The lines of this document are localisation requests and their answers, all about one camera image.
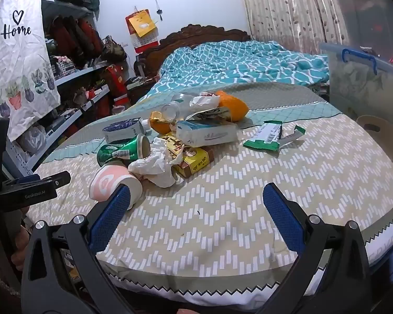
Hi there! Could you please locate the long white carton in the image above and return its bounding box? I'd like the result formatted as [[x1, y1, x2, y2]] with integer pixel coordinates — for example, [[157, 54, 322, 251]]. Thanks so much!
[[176, 119, 239, 148]]

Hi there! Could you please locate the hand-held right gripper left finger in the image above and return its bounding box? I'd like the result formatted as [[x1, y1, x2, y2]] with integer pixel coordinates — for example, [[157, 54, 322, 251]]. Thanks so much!
[[20, 185, 135, 314]]

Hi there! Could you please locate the pink paper cup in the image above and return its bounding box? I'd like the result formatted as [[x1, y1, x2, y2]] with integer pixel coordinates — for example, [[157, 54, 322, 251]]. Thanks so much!
[[89, 165, 143, 210]]

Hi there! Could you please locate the beige plastic basket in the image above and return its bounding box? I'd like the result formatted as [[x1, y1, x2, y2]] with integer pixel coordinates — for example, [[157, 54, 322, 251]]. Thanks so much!
[[355, 115, 393, 164]]

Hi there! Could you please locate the clear plastic bottle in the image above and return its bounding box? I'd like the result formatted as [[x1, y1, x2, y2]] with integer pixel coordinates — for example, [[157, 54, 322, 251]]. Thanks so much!
[[160, 93, 197, 121]]

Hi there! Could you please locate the white tissue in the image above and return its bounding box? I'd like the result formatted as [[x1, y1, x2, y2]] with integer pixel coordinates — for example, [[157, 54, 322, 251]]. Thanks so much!
[[128, 137, 177, 188]]

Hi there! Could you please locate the dark red handbag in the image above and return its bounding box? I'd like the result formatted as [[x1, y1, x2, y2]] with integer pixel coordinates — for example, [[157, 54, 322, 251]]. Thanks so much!
[[49, 16, 103, 68]]

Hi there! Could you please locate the red gift box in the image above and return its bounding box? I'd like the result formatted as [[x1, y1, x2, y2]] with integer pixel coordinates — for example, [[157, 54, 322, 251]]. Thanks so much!
[[106, 65, 128, 108]]

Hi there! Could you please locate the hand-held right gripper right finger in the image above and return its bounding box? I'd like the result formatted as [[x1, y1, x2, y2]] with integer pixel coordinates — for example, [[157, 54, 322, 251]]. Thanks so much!
[[263, 183, 372, 314]]

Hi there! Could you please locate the leaf patterned curtain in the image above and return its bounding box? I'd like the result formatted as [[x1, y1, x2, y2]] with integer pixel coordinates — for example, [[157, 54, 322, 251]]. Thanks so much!
[[236, 0, 348, 56]]

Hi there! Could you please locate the white plant printed cloth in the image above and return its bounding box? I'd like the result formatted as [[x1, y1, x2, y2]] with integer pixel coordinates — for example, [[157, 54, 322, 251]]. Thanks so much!
[[0, 0, 61, 141]]

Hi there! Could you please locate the carved wooden headboard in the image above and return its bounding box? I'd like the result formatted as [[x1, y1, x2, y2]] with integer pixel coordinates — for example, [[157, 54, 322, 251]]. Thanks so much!
[[136, 24, 251, 79]]

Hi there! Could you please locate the teal patterned blanket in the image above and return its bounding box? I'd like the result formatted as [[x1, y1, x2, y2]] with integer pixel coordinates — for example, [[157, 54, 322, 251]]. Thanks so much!
[[159, 40, 330, 87]]

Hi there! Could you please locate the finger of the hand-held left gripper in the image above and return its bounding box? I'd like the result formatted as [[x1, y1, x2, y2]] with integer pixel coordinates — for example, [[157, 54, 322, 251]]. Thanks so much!
[[33, 171, 71, 188], [2, 174, 42, 188]]

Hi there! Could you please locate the green drink can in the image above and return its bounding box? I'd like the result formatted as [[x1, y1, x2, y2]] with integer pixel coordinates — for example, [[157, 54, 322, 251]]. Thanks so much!
[[96, 133, 151, 167]]

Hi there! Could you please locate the clear storage bin blue handle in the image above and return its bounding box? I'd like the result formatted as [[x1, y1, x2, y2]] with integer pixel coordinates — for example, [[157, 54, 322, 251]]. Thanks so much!
[[319, 42, 393, 121]]

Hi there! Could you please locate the white printed wrapper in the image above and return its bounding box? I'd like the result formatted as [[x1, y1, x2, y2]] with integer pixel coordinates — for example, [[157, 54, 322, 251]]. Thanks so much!
[[185, 92, 233, 123]]

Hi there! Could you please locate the green white wrapper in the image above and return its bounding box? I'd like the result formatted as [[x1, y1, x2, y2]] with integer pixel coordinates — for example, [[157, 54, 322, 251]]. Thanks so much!
[[242, 121, 306, 153]]

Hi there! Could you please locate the camouflage handbag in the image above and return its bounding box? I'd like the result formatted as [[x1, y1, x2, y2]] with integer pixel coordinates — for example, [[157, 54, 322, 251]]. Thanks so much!
[[100, 36, 128, 63]]

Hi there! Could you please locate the yellow carton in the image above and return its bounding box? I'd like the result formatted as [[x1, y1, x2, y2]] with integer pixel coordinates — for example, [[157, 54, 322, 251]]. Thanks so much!
[[160, 132, 215, 179]]

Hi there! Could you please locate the red yellow wall calendar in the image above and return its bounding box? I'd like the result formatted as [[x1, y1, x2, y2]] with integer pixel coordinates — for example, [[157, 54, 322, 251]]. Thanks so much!
[[125, 9, 159, 53]]

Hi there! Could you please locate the clear storage bin teal lid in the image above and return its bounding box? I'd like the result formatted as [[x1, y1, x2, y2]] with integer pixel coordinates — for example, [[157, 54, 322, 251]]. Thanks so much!
[[327, 0, 393, 59]]

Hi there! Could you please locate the grey metal shelf rack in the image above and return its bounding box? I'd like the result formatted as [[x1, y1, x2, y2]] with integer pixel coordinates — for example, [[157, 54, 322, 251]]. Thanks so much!
[[0, 0, 125, 177]]

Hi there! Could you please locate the small white blue carton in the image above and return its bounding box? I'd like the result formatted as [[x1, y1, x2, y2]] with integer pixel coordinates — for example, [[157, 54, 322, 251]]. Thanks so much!
[[102, 118, 147, 144]]

